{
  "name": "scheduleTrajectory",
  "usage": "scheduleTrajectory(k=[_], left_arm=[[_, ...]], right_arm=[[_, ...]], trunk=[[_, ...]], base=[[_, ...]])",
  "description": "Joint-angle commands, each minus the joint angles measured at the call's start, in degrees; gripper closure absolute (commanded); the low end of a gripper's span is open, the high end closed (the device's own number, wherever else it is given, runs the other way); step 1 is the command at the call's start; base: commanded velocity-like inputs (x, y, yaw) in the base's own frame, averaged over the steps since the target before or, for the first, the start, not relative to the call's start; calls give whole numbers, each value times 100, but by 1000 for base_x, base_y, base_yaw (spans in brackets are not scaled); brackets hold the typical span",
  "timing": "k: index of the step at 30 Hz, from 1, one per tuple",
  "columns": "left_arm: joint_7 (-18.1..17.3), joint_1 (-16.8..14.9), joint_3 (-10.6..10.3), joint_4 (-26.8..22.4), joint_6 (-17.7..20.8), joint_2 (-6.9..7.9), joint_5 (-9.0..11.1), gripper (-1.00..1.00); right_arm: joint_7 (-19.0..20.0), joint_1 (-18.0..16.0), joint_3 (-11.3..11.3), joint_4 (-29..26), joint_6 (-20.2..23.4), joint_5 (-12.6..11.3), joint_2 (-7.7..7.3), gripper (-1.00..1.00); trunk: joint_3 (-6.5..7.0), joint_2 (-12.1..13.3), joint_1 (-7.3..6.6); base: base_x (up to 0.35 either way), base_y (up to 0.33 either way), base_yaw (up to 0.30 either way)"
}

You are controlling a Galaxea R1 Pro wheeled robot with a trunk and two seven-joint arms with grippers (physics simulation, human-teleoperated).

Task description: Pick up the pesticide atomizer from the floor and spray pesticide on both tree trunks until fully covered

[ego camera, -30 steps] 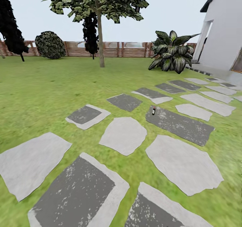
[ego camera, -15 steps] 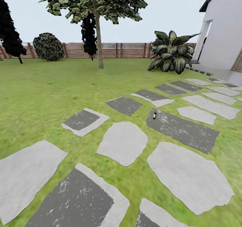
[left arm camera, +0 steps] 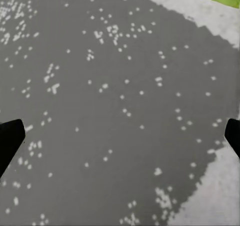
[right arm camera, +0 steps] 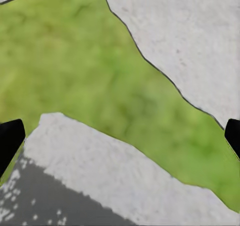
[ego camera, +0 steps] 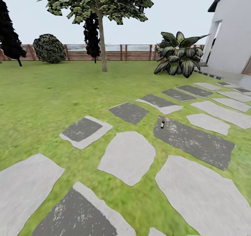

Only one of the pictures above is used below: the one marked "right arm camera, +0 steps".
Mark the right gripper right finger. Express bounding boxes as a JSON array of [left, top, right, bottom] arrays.
[[224, 119, 240, 158]]

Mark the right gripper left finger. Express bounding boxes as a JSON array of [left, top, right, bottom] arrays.
[[0, 119, 26, 178]]

